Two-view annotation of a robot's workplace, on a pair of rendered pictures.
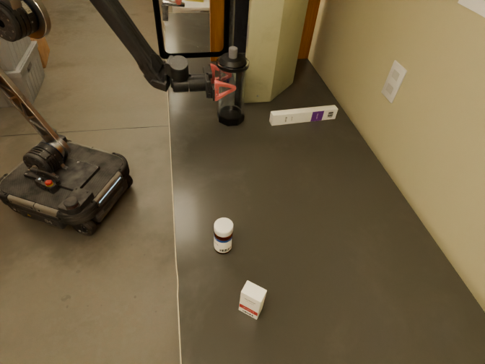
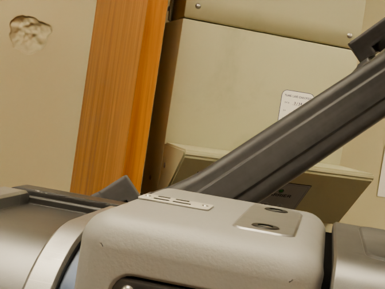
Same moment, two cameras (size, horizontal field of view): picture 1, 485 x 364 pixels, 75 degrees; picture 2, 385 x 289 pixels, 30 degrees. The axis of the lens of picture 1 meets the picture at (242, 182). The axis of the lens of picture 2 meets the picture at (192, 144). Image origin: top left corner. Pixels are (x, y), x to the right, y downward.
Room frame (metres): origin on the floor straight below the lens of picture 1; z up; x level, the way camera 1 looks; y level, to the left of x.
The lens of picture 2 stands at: (1.45, 1.25, 1.57)
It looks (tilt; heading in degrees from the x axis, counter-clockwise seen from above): 3 degrees down; 267
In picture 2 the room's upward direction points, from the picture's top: 9 degrees clockwise
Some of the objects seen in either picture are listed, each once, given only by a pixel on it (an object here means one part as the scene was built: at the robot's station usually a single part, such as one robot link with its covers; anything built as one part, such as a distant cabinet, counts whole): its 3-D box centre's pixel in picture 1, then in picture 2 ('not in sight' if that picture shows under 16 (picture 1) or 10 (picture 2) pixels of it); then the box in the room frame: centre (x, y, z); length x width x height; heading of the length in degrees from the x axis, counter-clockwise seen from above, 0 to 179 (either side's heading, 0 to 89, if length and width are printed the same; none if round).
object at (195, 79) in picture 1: (199, 82); not in sight; (0.98, 0.18, 1.09); 0.10 x 0.07 x 0.07; 14
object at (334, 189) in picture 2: not in sight; (264, 188); (1.26, 0.12, 1.46); 0.32 x 0.12 x 0.10; 14
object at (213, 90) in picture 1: (221, 86); not in sight; (0.96, 0.10, 1.09); 0.09 x 0.07 x 0.07; 104
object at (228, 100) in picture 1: (232, 90); not in sight; (1.00, 0.07, 1.06); 0.11 x 0.11 x 0.21
